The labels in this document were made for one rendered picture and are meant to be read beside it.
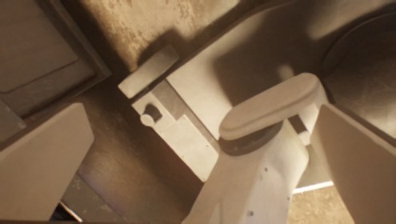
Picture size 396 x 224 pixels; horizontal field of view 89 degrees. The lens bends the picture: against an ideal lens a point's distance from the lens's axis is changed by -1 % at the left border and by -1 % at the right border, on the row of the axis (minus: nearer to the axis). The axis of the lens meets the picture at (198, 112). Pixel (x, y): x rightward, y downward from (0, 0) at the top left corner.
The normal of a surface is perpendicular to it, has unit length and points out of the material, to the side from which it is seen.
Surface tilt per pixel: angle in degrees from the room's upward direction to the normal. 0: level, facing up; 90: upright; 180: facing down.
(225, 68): 0
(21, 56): 90
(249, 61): 0
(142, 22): 0
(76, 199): 90
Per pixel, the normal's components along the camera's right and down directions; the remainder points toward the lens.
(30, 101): 0.84, -0.29
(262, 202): 0.65, -0.24
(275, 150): 0.52, -0.08
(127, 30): -0.26, 0.53
